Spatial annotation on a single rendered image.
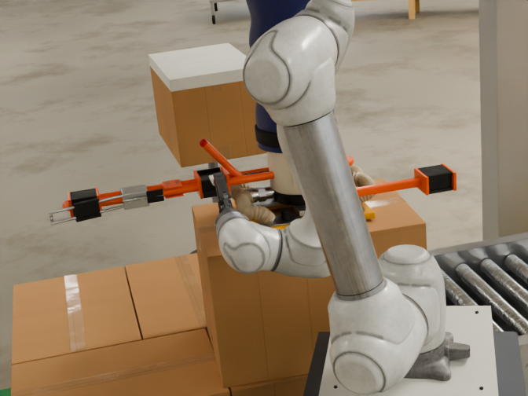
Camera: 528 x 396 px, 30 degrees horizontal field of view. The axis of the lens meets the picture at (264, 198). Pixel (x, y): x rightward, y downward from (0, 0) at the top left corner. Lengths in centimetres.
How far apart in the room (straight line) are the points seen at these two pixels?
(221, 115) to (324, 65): 253
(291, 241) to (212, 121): 212
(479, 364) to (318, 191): 62
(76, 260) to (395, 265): 324
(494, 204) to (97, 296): 170
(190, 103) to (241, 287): 178
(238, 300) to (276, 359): 21
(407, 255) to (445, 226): 299
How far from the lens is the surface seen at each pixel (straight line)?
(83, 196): 267
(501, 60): 397
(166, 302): 330
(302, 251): 226
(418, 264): 213
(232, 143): 439
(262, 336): 272
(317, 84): 181
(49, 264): 519
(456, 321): 243
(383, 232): 267
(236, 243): 221
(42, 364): 307
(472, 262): 342
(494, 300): 316
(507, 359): 244
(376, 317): 195
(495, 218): 419
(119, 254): 516
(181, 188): 269
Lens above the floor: 197
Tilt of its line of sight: 20 degrees down
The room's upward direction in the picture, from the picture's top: 6 degrees counter-clockwise
